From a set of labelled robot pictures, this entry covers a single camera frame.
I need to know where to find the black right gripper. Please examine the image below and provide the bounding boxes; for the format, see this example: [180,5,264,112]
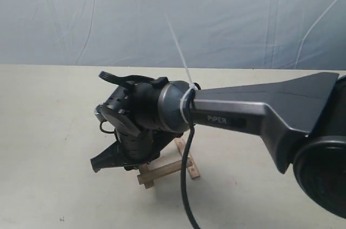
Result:
[90,129,176,173]

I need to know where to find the plain wooden stick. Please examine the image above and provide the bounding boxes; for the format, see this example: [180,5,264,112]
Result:
[137,160,182,185]

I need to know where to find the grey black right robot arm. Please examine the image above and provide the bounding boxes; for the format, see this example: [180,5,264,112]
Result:
[91,72,345,217]

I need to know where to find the white zip tie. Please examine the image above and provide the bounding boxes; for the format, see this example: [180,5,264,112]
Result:
[164,14,199,124]

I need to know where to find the blue-grey backdrop cloth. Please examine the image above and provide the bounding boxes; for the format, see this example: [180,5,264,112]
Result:
[1,0,345,70]

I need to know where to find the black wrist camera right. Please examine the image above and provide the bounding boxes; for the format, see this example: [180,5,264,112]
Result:
[94,104,106,123]

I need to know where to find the black velcro strap right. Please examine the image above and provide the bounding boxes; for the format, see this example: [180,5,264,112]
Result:
[98,70,168,89]

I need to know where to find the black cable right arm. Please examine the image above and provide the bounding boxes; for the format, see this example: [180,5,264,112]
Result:
[179,123,202,229]

